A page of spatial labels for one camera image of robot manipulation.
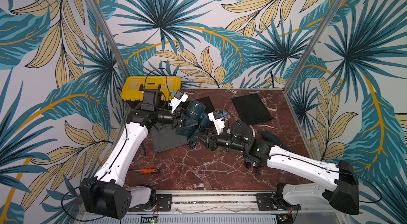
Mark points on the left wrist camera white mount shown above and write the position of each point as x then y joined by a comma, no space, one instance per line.
178,98

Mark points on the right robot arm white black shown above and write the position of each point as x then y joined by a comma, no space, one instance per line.
333,184

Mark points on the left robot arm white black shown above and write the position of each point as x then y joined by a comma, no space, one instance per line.
104,194

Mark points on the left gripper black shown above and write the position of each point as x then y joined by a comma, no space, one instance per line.
177,124

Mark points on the yellow black toolbox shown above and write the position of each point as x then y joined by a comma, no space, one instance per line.
135,86

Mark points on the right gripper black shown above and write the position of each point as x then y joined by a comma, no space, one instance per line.
211,141

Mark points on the orange handled screwdriver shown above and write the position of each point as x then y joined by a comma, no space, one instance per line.
147,171

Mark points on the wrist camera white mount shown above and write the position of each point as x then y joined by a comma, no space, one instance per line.
178,98
218,118

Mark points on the black pouch right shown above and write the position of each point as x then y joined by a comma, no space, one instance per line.
251,109

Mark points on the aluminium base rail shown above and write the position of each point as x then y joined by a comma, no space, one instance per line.
236,207

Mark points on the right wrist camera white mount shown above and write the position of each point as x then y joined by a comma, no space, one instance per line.
218,118

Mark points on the grey fabric pouch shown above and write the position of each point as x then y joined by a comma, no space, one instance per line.
165,138

